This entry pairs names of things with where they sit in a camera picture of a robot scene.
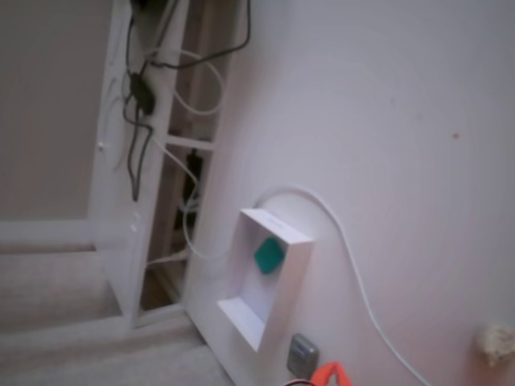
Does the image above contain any orange moving gripper finger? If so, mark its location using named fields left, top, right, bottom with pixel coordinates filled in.
left=311, top=361, right=339, bottom=386

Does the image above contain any orange fixed gripper finger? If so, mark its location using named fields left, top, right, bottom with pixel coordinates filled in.
left=335, top=361, right=354, bottom=386

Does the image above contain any green cube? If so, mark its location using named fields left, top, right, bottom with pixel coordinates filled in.
left=253, top=236, right=286, bottom=277

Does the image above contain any white cardboard box bin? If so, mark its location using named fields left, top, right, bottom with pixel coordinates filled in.
left=216, top=207, right=315, bottom=351

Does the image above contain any small grey case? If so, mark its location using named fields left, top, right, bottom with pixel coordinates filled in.
left=286, top=333, right=320, bottom=384

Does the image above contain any beige small figurine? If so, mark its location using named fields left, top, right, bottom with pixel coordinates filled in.
left=476, top=322, right=515, bottom=367

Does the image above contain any black plug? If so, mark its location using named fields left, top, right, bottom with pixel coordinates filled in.
left=185, top=147, right=205, bottom=202

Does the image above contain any long white cable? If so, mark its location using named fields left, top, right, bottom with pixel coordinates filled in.
left=183, top=183, right=430, bottom=386

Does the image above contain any thin white cable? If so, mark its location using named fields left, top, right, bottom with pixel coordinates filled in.
left=150, top=134, right=202, bottom=214

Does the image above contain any looped white cable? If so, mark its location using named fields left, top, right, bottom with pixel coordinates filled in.
left=154, top=47, right=225, bottom=117

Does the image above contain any black cable with adapter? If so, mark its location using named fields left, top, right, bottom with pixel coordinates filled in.
left=122, top=0, right=159, bottom=202

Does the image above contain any thick black cable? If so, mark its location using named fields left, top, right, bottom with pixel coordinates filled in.
left=150, top=0, right=253, bottom=70

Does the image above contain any white furniture frame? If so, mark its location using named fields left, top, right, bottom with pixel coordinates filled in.
left=86, top=0, right=237, bottom=331

